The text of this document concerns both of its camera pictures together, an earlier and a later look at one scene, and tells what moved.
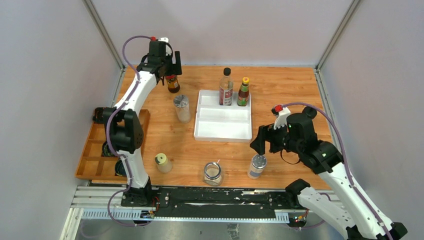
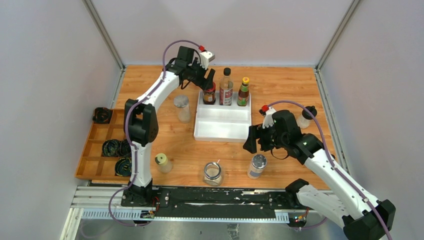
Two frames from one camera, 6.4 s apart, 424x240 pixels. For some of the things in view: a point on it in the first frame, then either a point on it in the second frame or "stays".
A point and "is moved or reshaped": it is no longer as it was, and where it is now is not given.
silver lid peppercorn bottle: x=258 y=164 stays
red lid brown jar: x=173 y=86 is moved or reshaped
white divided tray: x=213 y=122 stays
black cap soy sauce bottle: x=226 y=88 stays
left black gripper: x=174 y=68 → x=204 y=83
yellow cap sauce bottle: x=243 y=94 stays
